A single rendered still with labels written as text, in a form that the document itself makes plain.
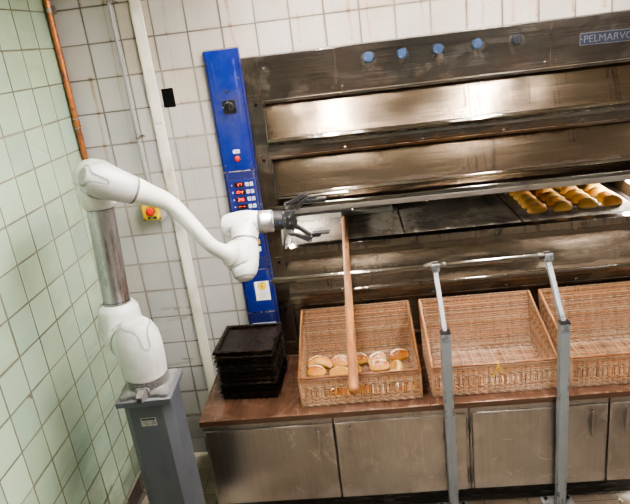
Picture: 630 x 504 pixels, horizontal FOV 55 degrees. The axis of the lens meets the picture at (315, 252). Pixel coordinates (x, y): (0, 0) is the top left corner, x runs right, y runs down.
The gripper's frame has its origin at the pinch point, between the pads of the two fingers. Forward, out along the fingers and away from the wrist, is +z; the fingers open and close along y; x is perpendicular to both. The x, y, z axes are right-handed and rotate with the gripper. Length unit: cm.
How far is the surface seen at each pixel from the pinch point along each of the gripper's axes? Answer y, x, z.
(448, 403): 87, 6, 43
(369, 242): 32, -55, 17
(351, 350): 29, 57, 7
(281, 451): 111, -1, -33
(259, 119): -33, -56, -28
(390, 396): 89, -5, 19
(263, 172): -8, -56, -30
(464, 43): -55, -56, 67
